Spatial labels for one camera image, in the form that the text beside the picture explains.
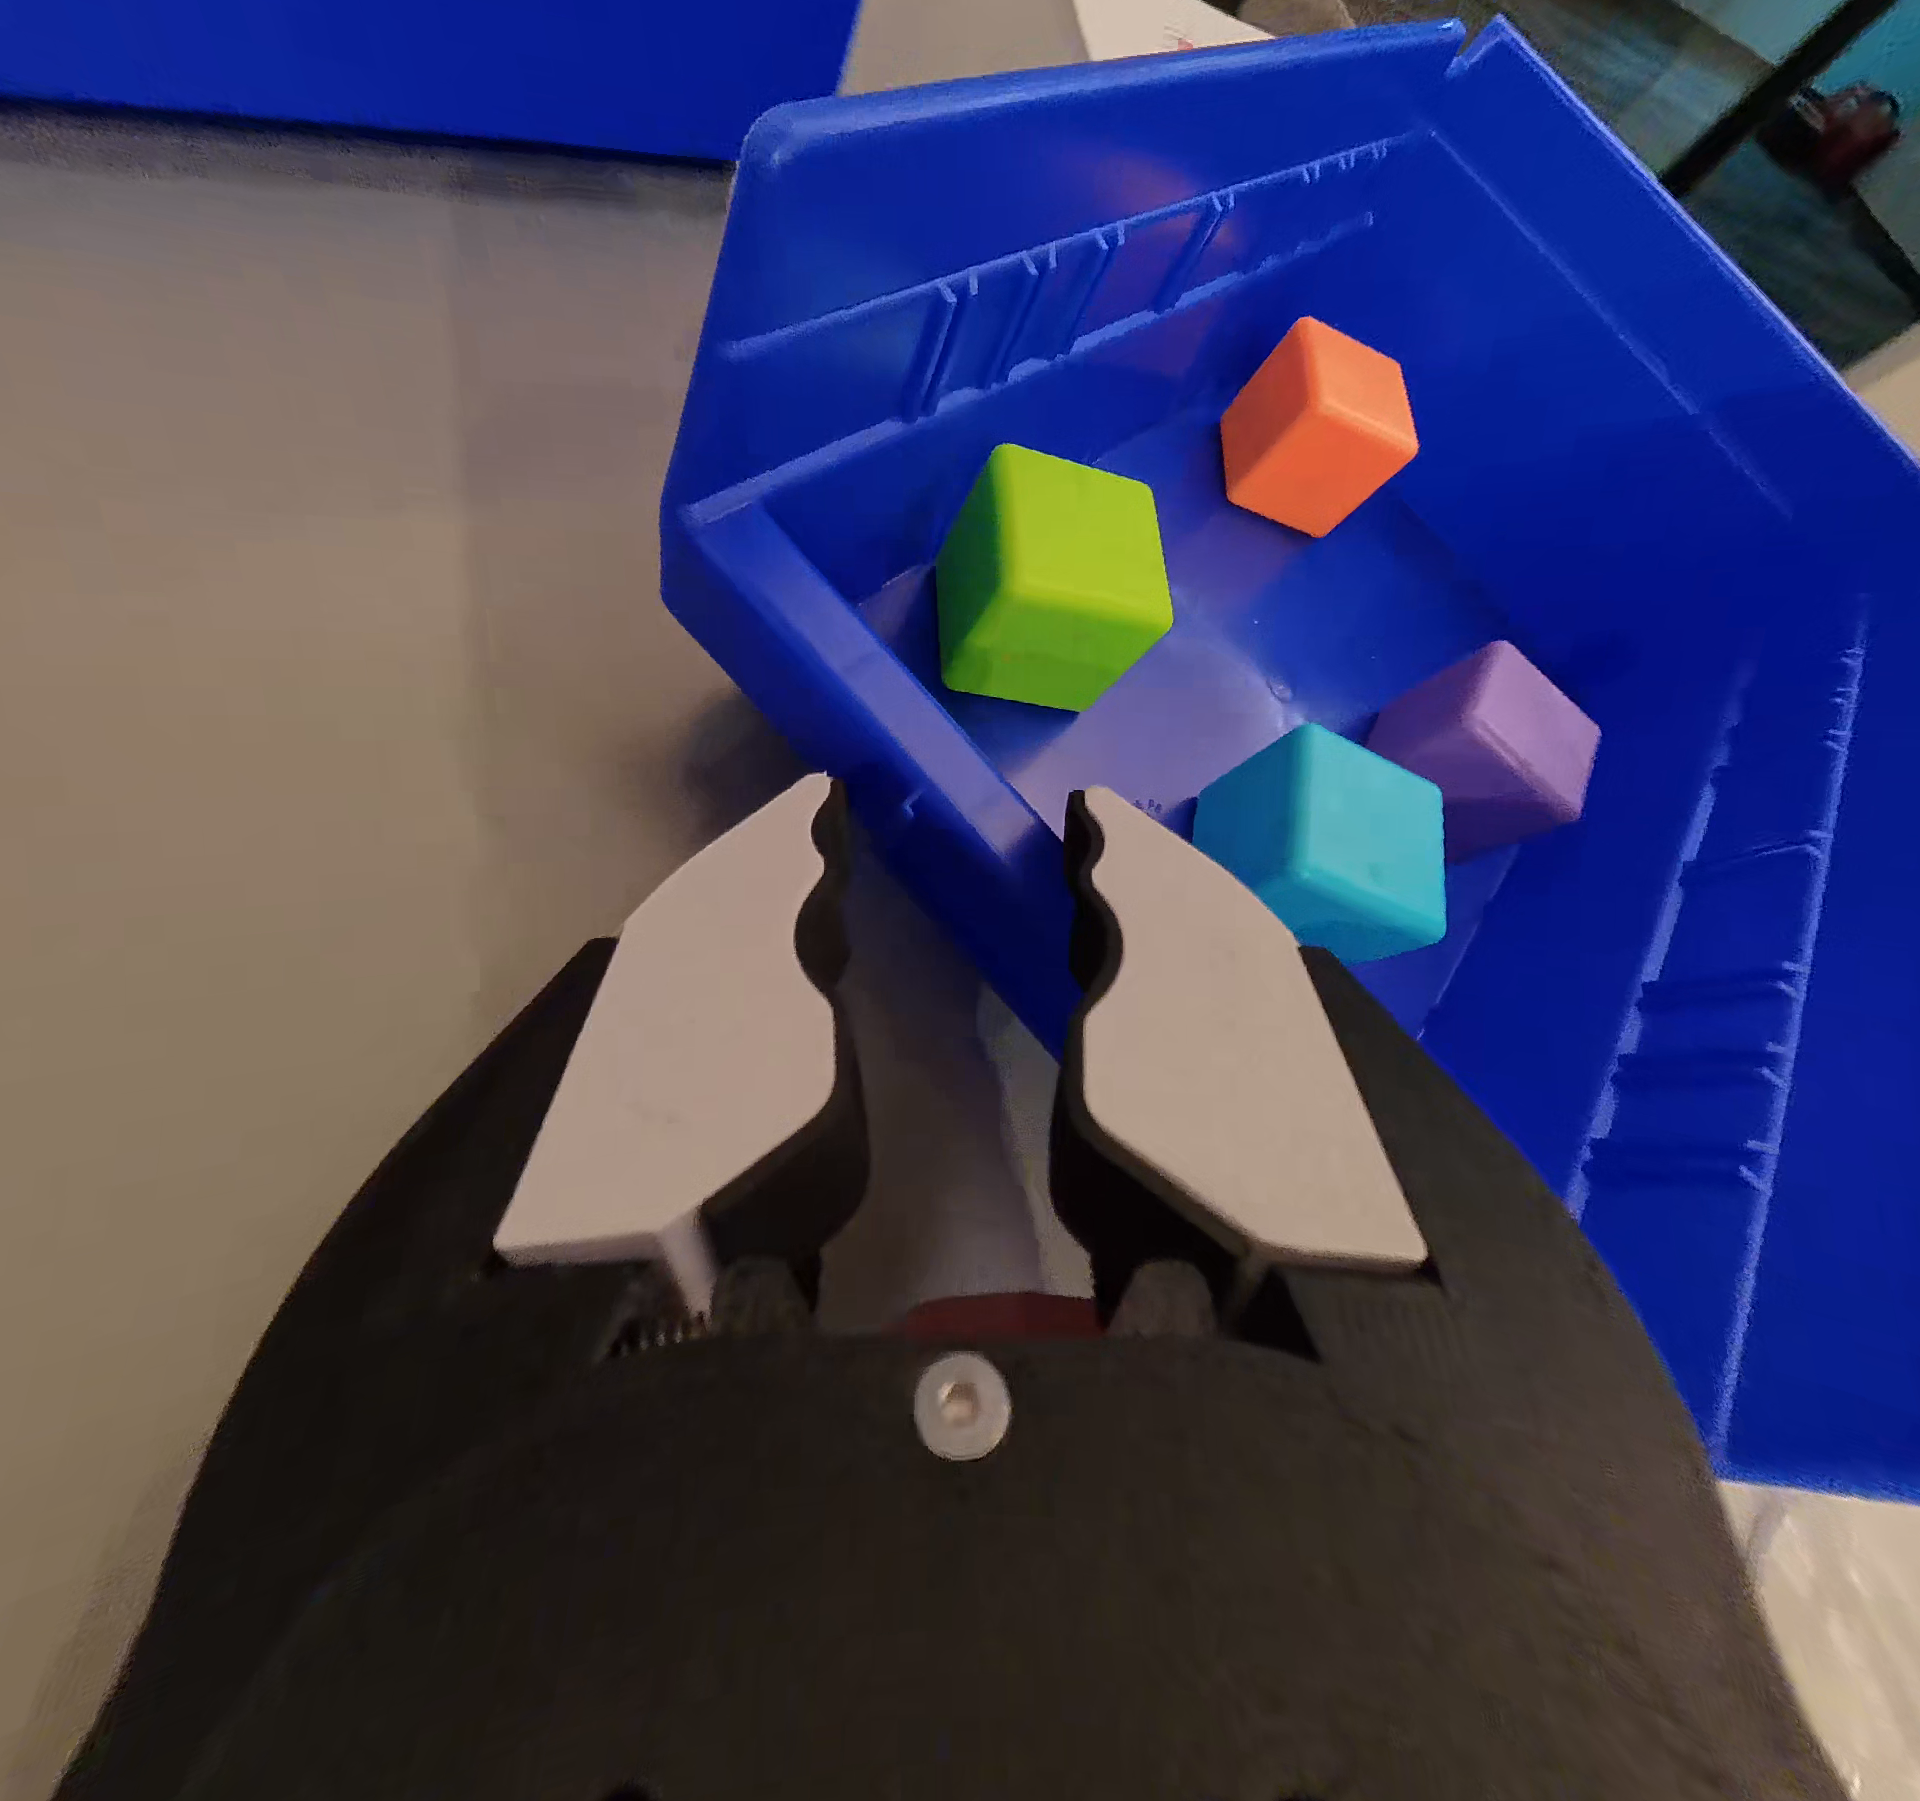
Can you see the grey desk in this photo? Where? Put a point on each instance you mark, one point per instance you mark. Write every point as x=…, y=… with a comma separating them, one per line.
x=298, y=629

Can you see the purple cube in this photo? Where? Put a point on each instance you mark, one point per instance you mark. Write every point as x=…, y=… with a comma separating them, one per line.
x=1503, y=751

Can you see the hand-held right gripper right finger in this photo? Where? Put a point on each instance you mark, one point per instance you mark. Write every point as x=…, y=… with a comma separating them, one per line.
x=1229, y=1063

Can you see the light blue cube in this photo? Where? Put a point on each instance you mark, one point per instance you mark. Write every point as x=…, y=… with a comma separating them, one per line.
x=1321, y=840

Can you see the green cube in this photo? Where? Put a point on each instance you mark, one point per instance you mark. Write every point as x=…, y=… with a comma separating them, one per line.
x=1052, y=587

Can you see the orange cube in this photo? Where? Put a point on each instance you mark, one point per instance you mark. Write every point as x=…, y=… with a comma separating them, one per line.
x=1312, y=422

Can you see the blue plastic bin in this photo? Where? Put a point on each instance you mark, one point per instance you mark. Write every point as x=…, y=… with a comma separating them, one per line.
x=446, y=1
x=1647, y=479

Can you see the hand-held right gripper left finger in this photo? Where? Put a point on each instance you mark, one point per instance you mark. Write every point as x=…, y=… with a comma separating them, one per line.
x=692, y=1051

